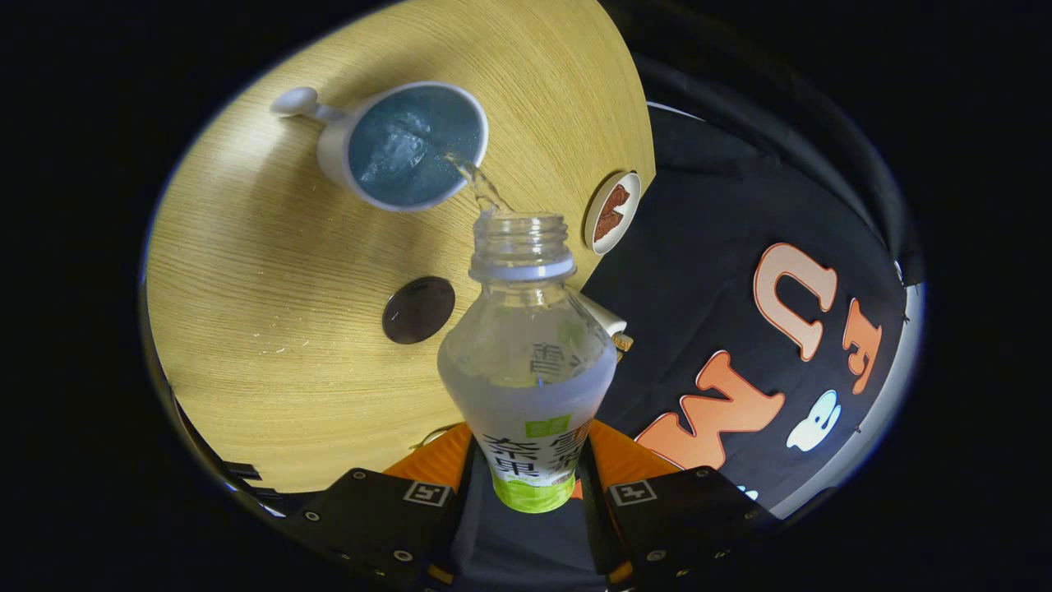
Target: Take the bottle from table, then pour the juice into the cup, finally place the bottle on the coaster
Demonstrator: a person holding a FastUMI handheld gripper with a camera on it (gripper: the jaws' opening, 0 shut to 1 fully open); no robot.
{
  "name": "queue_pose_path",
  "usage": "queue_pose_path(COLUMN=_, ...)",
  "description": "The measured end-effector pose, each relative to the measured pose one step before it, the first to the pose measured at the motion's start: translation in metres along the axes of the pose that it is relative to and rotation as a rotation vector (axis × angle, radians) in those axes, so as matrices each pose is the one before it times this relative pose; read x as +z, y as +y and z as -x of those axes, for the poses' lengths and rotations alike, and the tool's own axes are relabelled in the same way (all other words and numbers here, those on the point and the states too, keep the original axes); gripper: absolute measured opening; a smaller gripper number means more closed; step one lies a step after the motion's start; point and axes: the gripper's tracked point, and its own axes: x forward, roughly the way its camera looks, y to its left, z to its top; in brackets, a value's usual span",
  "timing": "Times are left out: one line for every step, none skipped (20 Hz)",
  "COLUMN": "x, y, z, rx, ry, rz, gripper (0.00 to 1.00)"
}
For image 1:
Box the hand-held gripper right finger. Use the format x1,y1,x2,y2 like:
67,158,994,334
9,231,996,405
579,419,777,586

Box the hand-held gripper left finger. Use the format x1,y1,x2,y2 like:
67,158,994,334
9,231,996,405
284,421,479,589

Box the clear juice bottle green label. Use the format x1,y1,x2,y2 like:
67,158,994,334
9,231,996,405
437,212,619,515

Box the round dark coaster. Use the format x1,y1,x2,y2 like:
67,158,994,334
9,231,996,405
381,276,457,345

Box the white cup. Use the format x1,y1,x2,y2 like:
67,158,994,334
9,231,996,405
271,81,490,213

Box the white toaster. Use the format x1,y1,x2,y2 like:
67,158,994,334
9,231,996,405
575,292,630,338

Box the wooden table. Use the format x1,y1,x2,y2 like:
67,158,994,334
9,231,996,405
144,0,657,494

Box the white round plate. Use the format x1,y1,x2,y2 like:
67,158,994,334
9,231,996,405
584,171,643,255

